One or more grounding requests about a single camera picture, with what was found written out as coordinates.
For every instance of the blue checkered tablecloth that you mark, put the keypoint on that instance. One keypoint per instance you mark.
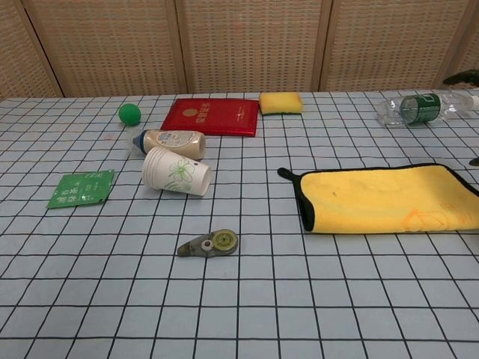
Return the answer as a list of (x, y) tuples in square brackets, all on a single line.
[(149, 299)]

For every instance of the clear bottle green label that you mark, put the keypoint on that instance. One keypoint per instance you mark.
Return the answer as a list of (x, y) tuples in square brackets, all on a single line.
[(419, 107)]

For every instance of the yellow sponge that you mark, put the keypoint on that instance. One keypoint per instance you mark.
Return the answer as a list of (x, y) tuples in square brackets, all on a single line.
[(281, 103)]

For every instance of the red certificate booklet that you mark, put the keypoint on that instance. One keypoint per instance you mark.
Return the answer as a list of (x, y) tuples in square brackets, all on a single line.
[(213, 116)]

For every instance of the grey correction tape dispenser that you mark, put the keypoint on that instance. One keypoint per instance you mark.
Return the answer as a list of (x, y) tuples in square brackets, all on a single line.
[(211, 245)]

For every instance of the green tea sachet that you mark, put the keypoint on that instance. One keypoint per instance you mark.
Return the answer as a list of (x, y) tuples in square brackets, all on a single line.
[(80, 188)]

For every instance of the grey and yellow cloth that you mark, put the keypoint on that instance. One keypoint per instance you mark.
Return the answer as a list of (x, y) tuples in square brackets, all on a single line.
[(374, 198)]

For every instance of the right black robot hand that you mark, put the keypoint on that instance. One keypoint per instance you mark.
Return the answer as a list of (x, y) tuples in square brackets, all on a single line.
[(466, 78)]

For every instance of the beige bottle blue cap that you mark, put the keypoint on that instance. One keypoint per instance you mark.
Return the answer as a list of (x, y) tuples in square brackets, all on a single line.
[(176, 142)]

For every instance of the green ball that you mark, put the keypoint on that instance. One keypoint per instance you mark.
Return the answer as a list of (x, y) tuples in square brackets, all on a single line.
[(130, 113)]

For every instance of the woven rattan screen panel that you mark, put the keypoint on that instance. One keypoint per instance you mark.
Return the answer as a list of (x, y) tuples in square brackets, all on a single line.
[(22, 56), (112, 45), (385, 45), (254, 45)]

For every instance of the white paper cup stack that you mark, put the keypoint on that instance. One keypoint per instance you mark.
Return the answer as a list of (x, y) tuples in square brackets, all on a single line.
[(174, 175)]

